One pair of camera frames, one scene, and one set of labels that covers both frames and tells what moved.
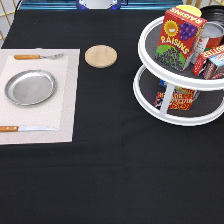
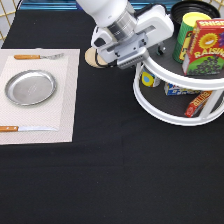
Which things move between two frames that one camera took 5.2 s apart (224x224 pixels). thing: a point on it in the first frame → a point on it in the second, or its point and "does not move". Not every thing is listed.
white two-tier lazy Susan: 172,97 does not move
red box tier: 182,98 → 197,104
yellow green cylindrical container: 190,9 → 185,34
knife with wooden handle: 27,128 does not move
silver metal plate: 30,87 does not move
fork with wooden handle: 33,57 does not move
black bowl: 213,13 → 183,7
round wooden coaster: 101,55 does not move
